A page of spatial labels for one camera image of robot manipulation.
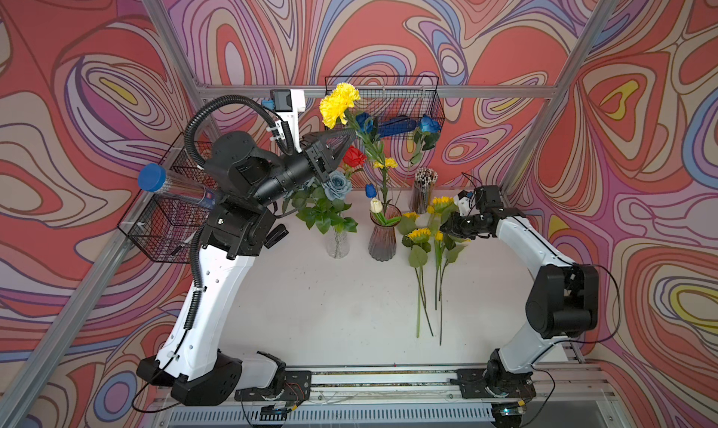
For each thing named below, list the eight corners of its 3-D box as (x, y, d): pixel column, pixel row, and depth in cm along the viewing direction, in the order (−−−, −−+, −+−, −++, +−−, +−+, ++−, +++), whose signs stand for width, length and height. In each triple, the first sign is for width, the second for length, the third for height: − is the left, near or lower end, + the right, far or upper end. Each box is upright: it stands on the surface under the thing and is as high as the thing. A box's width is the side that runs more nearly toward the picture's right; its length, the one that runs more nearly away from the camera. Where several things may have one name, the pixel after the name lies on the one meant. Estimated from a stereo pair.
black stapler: (263, 245, 105) (260, 238, 101) (283, 228, 110) (280, 221, 106) (269, 249, 103) (266, 243, 100) (288, 232, 108) (286, 225, 105)
